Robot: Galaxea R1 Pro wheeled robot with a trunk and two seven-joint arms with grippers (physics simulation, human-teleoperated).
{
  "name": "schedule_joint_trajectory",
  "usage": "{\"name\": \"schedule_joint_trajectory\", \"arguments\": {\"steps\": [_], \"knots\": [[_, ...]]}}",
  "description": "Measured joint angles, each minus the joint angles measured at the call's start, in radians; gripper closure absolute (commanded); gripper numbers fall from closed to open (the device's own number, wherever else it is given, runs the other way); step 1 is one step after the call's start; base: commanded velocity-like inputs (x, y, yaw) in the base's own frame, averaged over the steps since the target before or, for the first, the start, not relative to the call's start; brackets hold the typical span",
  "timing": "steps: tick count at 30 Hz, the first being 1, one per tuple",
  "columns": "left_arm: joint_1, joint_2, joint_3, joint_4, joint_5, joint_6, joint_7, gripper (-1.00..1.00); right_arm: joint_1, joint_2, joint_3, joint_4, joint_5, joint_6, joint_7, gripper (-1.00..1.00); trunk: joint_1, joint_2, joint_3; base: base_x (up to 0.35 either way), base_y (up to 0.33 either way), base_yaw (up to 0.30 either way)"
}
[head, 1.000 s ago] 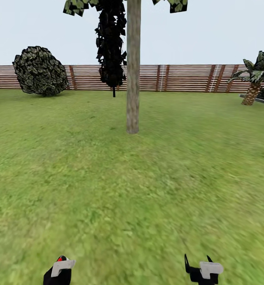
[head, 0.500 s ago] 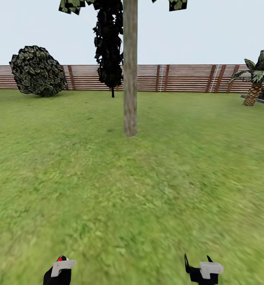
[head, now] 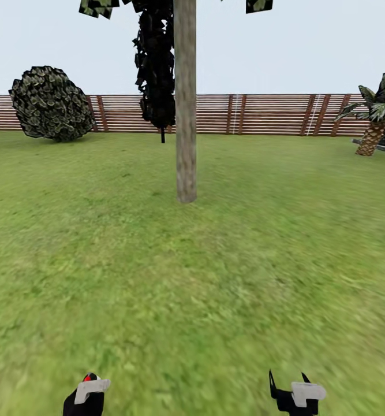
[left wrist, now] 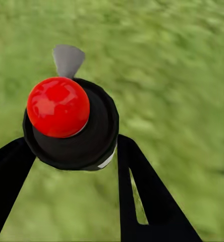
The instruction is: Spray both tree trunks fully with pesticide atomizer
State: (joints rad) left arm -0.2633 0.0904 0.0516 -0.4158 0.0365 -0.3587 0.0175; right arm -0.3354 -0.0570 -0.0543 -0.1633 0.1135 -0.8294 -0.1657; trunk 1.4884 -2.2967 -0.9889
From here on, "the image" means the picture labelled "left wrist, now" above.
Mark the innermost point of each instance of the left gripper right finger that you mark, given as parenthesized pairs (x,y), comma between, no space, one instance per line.
(167,222)

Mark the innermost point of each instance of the pesticide atomizer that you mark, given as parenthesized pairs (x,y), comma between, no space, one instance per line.
(71,123)

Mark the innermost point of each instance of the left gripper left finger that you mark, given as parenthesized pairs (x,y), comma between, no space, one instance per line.
(16,159)

